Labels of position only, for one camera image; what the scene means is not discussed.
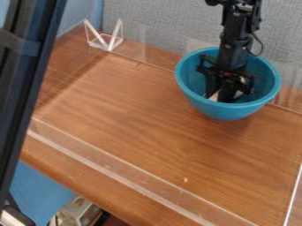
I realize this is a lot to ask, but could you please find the clear acrylic front barrier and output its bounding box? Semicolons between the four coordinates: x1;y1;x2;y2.
29;118;257;226

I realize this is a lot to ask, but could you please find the dark blue foreground post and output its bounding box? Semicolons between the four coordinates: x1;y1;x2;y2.
0;0;67;210

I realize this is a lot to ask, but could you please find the white power strip below table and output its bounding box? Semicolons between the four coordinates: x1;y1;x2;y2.
49;197;105;226

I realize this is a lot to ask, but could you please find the blue plastic bowl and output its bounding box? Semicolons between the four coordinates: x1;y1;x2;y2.
176;47;283;121

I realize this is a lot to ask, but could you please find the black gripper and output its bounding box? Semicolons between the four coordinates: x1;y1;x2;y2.
197;33;256;102

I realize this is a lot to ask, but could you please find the white brown toy mushroom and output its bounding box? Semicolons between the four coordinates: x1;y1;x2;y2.
208;77;250;102

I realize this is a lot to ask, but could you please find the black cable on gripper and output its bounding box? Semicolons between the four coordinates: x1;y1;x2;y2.
246;30;265;57

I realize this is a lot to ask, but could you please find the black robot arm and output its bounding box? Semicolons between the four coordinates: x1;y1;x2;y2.
197;0;265;103

